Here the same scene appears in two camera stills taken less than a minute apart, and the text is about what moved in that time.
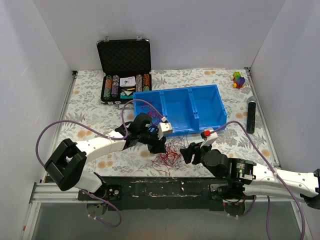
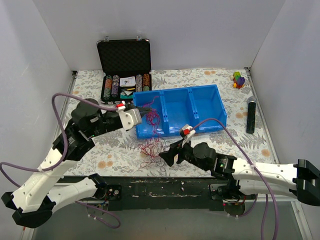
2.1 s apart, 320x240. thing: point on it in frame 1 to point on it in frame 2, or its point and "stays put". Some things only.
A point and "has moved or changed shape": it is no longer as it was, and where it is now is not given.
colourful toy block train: x=238 y=81 stays put
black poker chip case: x=126 y=66 stays put
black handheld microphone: x=251 y=123 stays put
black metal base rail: x=151 y=193 stays put
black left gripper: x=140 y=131 to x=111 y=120
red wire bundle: x=169 y=156 has moved or changed shape
